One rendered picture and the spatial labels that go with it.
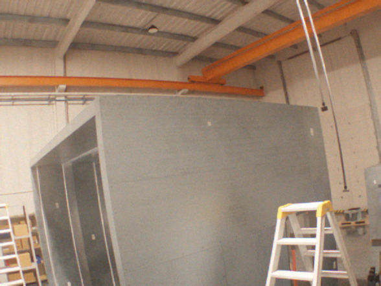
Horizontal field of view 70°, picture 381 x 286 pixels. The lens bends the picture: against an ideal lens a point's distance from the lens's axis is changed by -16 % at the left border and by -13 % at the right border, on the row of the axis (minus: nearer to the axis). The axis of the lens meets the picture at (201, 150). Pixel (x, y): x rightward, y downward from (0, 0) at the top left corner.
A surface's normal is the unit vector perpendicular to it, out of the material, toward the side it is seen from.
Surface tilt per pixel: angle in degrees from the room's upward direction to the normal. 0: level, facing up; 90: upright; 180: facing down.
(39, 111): 90
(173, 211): 90
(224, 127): 90
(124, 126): 90
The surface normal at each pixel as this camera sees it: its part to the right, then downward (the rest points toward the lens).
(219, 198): 0.62, -0.15
